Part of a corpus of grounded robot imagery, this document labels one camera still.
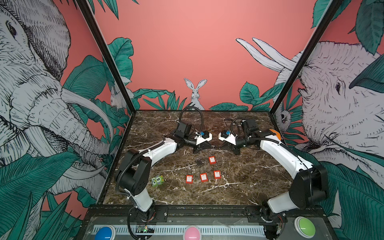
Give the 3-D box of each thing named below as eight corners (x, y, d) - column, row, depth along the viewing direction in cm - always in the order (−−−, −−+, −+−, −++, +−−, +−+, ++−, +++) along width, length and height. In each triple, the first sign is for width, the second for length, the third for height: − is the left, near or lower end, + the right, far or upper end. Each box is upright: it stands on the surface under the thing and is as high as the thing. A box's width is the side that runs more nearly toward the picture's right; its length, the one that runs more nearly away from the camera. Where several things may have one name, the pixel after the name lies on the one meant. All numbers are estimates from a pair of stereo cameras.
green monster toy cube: (152, 187, 85) (151, 186, 83) (152, 179, 87) (151, 177, 86) (164, 184, 86) (164, 182, 84) (163, 176, 89) (163, 174, 87)
